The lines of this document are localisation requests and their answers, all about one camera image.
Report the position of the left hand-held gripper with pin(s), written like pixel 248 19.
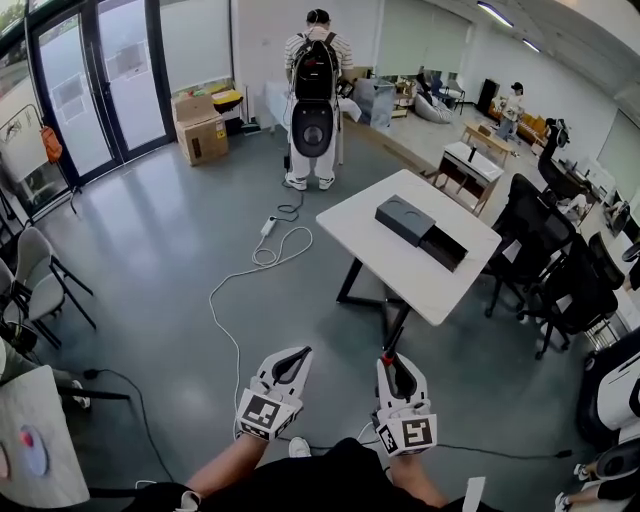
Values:
pixel 262 415

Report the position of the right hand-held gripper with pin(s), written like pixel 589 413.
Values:
pixel 407 432

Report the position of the black red screwdriver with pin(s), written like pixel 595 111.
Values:
pixel 388 356

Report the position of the dark grey drawer container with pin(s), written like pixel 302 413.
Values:
pixel 404 216

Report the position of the person's right forearm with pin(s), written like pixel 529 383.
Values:
pixel 412 480

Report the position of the person's left forearm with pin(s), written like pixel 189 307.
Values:
pixel 225 467

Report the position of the person's white shoe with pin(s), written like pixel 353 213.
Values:
pixel 299 446

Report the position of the person's black shorts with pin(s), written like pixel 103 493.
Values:
pixel 325 482

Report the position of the white table with black legs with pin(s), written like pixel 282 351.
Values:
pixel 380 260

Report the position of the white power strip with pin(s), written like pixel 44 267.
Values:
pixel 268 226

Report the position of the black mesh office chair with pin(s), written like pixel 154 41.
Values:
pixel 535 225
pixel 585 290

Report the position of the white black machine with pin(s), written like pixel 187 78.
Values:
pixel 615 390

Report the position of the wooden cabinet with white top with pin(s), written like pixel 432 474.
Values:
pixel 470 170

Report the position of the black round pack unit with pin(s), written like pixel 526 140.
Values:
pixel 312 127

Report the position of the large cardboard box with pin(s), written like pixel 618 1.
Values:
pixel 200 142

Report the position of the pale speckled table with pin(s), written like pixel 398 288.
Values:
pixel 45 425

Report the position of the light wooden table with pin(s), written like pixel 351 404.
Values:
pixel 487 137

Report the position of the grey chair with black legs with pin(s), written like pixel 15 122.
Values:
pixel 42 280

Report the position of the yellow black bin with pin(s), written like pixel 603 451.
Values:
pixel 227 99

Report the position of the grey bean bag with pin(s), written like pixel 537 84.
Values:
pixel 432 107

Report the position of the small cardboard box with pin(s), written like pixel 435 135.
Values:
pixel 192 107

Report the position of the yellow sofa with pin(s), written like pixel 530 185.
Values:
pixel 530 125

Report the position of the orange hanging bag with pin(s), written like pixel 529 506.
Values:
pixel 51 144

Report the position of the black framed glass doors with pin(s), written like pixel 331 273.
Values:
pixel 90 85

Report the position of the white roller blind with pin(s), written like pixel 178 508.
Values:
pixel 425 35

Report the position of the whiteboard on stand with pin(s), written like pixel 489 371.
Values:
pixel 20 145

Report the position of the ceiling strip light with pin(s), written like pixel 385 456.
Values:
pixel 531 45
pixel 495 14

